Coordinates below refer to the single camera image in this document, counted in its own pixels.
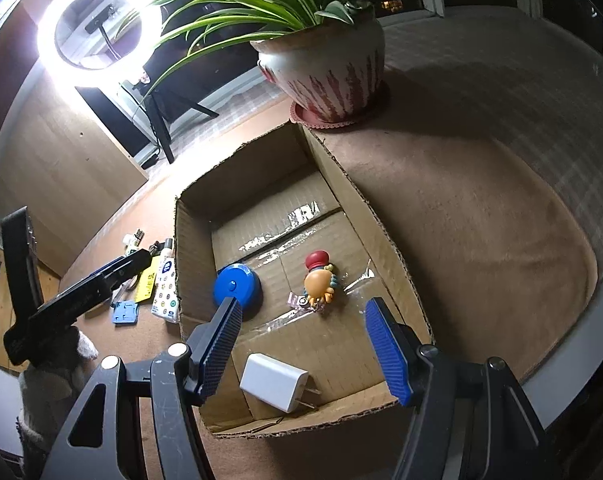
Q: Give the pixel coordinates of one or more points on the blue plastic phone stand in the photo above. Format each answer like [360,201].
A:
[124,313]

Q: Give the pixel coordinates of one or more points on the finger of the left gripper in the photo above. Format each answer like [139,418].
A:
[122,269]

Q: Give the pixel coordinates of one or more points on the orange red toy figure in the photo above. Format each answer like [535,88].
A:
[320,282]

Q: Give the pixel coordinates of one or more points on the green spider plant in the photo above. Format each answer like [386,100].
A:
[234,22]

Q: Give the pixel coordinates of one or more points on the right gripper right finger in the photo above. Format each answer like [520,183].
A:
[392,349]

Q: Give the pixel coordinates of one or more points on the yellow grey card package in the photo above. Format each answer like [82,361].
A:
[146,282]

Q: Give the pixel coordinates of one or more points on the patterned tissue pack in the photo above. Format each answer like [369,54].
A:
[166,303]

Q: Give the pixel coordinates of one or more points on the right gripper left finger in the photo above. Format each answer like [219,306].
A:
[211,345]

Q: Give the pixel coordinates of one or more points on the brown cardboard box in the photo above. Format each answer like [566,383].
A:
[268,205]

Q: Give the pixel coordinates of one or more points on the white usb charger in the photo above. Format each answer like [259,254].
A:
[273,387]

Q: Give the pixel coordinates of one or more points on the white red flower pot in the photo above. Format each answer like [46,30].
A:
[332,70]

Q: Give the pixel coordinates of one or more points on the ring light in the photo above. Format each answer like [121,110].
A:
[90,43]

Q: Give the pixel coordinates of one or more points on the large wooden board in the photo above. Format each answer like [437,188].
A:
[60,161]

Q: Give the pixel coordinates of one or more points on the black tripod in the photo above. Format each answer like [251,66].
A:
[165,102]

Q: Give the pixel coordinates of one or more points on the blue round tape measure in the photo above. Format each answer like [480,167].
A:
[240,282]

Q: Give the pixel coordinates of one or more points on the pine wood headboard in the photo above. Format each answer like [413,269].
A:
[7,320]

